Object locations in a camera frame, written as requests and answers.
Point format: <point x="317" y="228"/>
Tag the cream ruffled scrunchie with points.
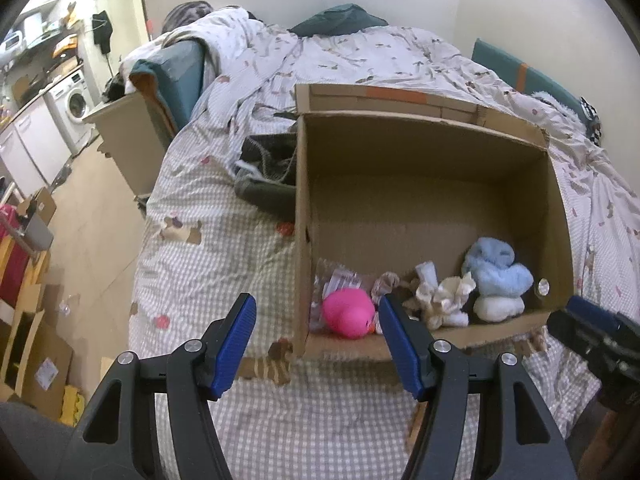
<point x="440" y="302"/>

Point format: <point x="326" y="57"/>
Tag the dark grey clothing pile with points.
<point x="265" y="180"/>

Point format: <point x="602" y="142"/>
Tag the grey fuzzy blanket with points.
<point x="187" y="14"/>

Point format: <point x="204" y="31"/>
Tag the beige bedside table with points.
<point x="132" y="137"/>

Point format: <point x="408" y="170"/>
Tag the red bag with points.
<point x="12" y="260"/>

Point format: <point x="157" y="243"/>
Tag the white sock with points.
<point x="426" y="272"/>

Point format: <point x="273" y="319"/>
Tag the dark green pillow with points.
<point x="340" y="20"/>

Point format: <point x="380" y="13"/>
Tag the white kitchen cabinet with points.
<point x="30" y="145"/>

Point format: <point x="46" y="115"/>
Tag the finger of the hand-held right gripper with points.
<point x="590" y="310"/>
<point x="567" y="332"/>

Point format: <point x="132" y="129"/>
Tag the teal cushion with orange edge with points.
<point x="172" y="77"/>

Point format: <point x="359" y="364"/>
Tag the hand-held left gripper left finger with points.
<point x="232" y="345"/>

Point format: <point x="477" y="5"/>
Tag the black hanging garment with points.
<point x="102" y="30"/>

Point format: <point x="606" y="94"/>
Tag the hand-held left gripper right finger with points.
<point x="402" y="347"/>

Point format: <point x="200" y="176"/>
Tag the white washing machine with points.
<point x="75" y="102"/>

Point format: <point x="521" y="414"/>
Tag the floral lace scrunchie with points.
<point x="386" y="284"/>

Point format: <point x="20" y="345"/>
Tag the cardboard box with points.
<point x="35" y="360"/>
<point x="415" y="195"/>

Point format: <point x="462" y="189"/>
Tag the cardboard box on floor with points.
<point x="35" y="360"/>

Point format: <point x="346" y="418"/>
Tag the teal pillow with orange stripe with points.
<point x="510" y="65"/>

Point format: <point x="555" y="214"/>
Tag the person's grey clothing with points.
<point x="30" y="440"/>

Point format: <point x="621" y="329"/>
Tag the grey box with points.
<point x="37" y="230"/>

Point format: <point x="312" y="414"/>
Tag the black and white checkered cloth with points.
<point x="592" y="120"/>

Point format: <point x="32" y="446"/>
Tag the cluttered wall shelf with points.
<point x="40" y="30"/>

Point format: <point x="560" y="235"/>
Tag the white floral duvet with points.
<point x="380" y="57"/>

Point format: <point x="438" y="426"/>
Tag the checked dog print bedsheet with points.
<point x="215" y="260"/>

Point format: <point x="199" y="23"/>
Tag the clear packet with white label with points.
<point x="340" y="277"/>

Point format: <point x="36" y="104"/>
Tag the pink rubber toy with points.
<point x="346" y="314"/>

